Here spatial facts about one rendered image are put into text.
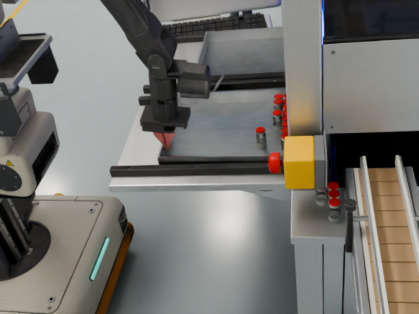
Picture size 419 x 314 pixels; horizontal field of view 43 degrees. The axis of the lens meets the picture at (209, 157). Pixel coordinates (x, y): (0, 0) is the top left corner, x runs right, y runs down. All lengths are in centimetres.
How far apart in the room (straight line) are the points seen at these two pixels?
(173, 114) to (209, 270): 108
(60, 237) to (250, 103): 96
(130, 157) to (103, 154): 155
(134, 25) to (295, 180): 42
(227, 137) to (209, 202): 114
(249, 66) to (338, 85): 59
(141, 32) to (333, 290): 76
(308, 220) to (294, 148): 16
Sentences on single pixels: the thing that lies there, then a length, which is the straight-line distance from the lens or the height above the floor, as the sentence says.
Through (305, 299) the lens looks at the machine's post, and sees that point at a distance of 140.
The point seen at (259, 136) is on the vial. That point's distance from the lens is 120.
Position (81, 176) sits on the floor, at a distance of 272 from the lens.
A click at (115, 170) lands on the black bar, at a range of 121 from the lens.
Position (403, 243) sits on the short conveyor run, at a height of 93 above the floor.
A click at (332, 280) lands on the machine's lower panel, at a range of 134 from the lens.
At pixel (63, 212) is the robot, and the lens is 212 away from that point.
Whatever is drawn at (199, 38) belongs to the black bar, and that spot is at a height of 89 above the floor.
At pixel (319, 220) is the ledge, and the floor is 88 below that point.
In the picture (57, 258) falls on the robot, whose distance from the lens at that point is 196.
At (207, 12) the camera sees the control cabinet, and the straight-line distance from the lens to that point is 203.
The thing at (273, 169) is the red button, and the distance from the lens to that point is 98.
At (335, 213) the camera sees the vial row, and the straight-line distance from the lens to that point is 103.
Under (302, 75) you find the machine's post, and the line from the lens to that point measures 95.
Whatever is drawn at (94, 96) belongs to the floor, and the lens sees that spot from 331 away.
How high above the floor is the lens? 164
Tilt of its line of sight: 39 degrees down
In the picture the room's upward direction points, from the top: 10 degrees counter-clockwise
